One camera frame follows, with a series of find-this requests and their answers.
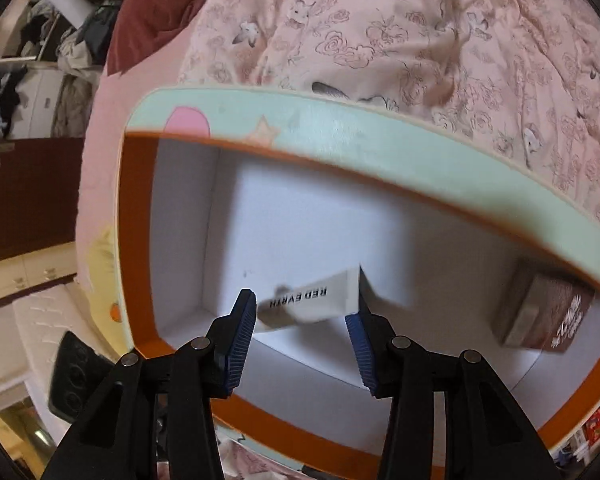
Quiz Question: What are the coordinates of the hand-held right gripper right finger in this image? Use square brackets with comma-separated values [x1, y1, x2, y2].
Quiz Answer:
[344, 287, 563, 480]

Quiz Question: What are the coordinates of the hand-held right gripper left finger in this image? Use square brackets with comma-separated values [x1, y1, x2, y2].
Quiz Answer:
[40, 288, 258, 480]

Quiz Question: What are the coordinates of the white cosmetic tube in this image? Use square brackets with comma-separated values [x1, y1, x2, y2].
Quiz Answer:
[255, 267, 363, 333]

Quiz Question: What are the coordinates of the orange cardboard box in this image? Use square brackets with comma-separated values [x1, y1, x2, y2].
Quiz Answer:
[115, 130, 600, 478]

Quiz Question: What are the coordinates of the brown carton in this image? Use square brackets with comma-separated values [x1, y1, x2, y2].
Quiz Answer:
[490, 257, 597, 353]

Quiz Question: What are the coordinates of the pile of clothes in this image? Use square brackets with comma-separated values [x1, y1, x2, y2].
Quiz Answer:
[20, 0, 116, 136]

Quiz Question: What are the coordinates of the pink floral quilt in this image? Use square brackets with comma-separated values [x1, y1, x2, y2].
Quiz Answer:
[177, 0, 600, 241]

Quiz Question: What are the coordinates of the dark red pillow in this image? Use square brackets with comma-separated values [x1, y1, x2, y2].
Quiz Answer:
[105, 0, 216, 76]

